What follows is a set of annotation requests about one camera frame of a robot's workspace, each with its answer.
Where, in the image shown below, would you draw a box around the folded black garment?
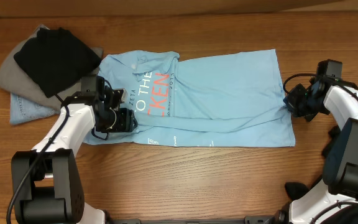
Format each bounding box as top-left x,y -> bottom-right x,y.
14,28 -> 101,98

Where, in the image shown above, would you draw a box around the folded grey garment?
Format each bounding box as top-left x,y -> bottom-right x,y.
0,25 -> 103,110

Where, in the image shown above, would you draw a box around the light blue printed t-shirt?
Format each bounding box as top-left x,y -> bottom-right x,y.
99,50 -> 295,147

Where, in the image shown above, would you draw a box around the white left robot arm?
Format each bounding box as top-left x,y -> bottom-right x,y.
6,76 -> 138,224

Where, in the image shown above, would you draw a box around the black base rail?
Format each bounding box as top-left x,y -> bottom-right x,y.
106,215 -> 288,224

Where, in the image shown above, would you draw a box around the folded blue jeans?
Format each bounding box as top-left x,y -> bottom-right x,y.
9,93 -> 58,125

